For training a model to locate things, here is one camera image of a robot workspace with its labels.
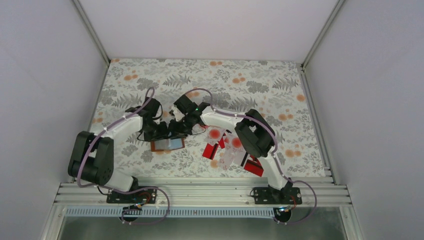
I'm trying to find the brown leather card holder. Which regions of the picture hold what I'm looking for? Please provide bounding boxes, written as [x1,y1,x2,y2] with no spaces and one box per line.
[150,138,185,152]

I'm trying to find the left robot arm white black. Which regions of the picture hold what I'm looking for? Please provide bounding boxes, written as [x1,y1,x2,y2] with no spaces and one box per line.
[67,98,170,203]

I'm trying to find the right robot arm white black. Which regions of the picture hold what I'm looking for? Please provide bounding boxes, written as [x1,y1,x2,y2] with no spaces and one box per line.
[168,95,293,204]

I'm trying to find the white card red circle middle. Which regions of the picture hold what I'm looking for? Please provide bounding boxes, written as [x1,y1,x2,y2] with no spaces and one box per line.
[204,126,225,146]

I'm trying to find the white card red circle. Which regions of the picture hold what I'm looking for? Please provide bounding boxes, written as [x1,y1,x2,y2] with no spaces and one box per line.
[229,136,243,151]
[204,126,225,146]

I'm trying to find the red card black stripe left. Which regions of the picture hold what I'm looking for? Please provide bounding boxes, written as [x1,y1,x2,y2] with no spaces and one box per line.
[202,143,220,160]

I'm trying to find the white card pale pattern bottom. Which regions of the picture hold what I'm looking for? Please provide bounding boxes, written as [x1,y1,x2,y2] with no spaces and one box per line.
[217,148,235,170]

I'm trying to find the white card red circle centre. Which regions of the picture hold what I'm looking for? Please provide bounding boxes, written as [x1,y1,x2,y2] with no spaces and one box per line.
[229,136,243,151]

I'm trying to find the white card black stripe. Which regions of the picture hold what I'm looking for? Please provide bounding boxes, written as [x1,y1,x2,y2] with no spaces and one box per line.
[232,151,249,167]

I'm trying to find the dark red card bottom right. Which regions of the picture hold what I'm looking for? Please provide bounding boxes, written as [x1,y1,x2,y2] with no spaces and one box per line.
[243,155,264,177]

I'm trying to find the floral patterned table mat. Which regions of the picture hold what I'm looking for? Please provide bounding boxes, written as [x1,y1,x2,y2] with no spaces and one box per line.
[91,58,325,178]

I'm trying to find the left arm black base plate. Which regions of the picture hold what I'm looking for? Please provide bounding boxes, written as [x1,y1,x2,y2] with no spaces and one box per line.
[106,189,158,205]

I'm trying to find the slotted grey cable duct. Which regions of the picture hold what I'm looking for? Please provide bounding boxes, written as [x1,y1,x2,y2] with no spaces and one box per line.
[64,206,274,219]

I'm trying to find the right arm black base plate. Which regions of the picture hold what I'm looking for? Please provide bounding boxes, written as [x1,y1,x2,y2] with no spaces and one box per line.
[249,186,303,205]

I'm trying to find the aluminium rail frame front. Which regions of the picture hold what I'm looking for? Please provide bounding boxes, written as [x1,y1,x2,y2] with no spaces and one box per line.
[41,175,363,240]

